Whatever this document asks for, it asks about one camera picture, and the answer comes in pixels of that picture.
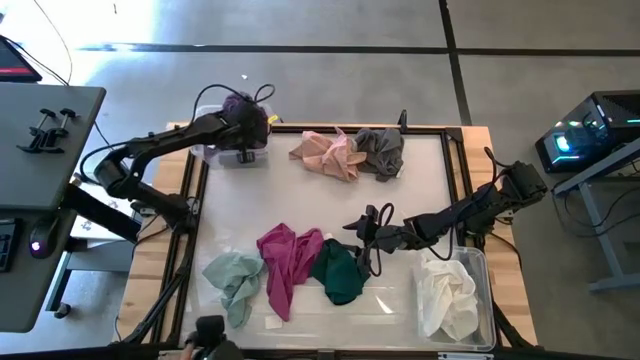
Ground grey metal-legged desk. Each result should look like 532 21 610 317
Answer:
552 137 640 294

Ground black monitor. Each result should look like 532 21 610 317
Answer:
0 34 44 84

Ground grey microfiber towel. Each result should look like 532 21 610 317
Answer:
353 127 405 184

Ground peach microfiber towel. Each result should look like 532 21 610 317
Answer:
288 127 369 184

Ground clear plastic bin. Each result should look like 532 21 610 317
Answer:
412 245 497 352
189 102 276 170

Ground magenta microfiber towel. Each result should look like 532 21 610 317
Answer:
256 222 325 323

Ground dark green microfiber towel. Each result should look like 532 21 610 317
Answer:
310 238 372 306

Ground black aluminium table frame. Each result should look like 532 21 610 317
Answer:
119 122 539 360

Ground purple microfiber towel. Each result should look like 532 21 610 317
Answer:
221 91 261 119

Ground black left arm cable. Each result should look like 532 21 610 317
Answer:
192 82 277 126

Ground mint green microfiber towel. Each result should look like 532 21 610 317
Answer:
202 251 265 330

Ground black desk clamp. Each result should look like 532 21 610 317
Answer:
16 107 57 154
37 107 80 151

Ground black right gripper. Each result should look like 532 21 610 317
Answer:
342 203 401 279

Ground dark grey desk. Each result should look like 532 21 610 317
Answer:
0 82 107 334

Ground cream white microfiber towel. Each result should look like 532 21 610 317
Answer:
417 258 480 342

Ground black keyboard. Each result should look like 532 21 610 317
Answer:
0 218 22 274

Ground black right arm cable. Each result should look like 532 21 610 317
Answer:
367 202 396 279

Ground black computer tower with lights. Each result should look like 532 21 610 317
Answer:
534 89 640 175

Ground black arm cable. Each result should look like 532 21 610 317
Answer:
192 82 277 126
367 202 396 279

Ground black computer mouse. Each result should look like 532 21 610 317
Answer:
28 214 62 260

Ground thin black floor cable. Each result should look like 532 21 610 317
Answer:
32 0 74 86

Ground white box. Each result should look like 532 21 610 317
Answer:
69 182 146 241

